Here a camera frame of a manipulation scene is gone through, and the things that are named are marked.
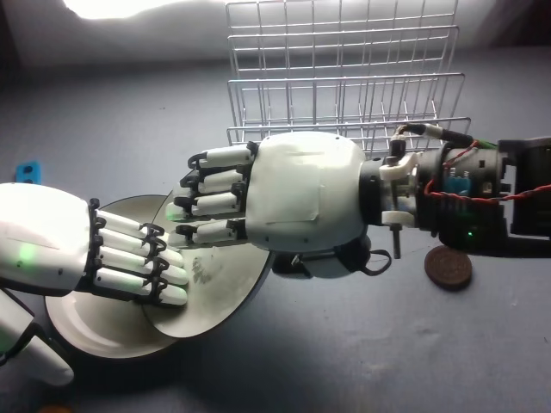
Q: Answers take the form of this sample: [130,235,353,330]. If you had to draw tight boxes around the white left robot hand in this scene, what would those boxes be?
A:
[0,182,189,386]

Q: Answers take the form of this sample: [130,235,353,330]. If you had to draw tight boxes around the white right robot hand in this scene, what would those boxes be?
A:
[165,132,375,279]

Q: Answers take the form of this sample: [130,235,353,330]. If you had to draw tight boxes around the white plate with dark rim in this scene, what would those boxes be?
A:
[139,180,276,342]
[44,195,183,361]

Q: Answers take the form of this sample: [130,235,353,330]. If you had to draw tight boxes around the blue block with two holes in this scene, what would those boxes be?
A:
[15,161,44,186]

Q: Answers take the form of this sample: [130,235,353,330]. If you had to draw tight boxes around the round brown chocolate cookie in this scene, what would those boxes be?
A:
[424,244,474,293]

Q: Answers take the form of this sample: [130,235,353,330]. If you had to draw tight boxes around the silver wire dish rack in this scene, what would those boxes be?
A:
[224,0,471,168]

